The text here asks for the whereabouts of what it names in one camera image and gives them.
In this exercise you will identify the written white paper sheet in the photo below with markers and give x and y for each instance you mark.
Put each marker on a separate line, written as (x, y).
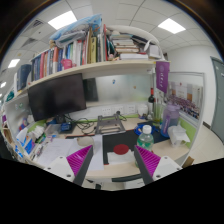
(56, 150)

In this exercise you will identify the green glass vase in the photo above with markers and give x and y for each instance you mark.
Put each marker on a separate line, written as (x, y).
(158, 111)

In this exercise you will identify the white tissue pack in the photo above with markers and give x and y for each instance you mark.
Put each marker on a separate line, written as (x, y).
(38, 131)

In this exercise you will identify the grey door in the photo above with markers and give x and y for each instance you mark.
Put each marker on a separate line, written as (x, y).
(218, 100)

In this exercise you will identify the cream ceramic mug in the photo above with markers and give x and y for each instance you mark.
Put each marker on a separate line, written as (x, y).
(83, 141)

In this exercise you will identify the ceiling light panels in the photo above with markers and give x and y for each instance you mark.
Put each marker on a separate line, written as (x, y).
(62, 20)

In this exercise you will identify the wall shelf with books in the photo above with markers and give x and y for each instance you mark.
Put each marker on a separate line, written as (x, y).
(100, 68)

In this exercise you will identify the small blue electronic device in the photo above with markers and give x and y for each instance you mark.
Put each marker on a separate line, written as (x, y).
(66, 127)

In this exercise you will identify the group photo poster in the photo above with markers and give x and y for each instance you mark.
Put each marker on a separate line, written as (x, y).
(186, 100)

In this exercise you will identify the blue printed box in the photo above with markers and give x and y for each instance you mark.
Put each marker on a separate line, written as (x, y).
(26, 146)

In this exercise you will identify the white paper napkin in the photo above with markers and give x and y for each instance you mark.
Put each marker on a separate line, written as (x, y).
(120, 159)

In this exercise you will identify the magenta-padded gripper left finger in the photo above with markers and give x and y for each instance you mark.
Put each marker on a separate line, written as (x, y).
(58, 166)

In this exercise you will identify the purple hanging pennant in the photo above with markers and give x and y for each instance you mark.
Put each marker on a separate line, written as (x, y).
(162, 75)

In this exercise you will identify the white wall socket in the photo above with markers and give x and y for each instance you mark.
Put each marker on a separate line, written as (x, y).
(118, 110)
(130, 109)
(106, 111)

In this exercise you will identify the grey metal laptop stand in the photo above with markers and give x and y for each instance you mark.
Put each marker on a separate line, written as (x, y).
(110, 125)

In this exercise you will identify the dark rectangular panel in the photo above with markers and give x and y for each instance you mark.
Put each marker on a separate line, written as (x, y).
(90, 90)

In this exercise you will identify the white round jar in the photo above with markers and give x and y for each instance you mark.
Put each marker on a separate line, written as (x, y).
(143, 110)

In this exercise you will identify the black computer monitor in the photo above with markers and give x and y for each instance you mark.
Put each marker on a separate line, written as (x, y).
(56, 96)

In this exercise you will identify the black desk mat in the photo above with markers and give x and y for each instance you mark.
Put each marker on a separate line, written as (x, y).
(126, 138)

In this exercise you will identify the purple translucent water jug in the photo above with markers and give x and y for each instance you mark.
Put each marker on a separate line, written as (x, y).
(170, 120)

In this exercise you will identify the dark wine bottle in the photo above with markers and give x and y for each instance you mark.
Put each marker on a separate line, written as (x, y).
(151, 100)

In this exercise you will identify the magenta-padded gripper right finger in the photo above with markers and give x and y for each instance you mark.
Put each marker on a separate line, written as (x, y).
(166, 166)

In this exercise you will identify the green-labelled clear drink bottle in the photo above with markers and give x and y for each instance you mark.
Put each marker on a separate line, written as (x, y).
(145, 140)

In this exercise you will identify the clear plastic box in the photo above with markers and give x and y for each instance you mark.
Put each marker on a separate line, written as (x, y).
(52, 129)

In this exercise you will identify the blank white paper sheet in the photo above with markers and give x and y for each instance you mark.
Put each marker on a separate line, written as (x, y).
(97, 156)

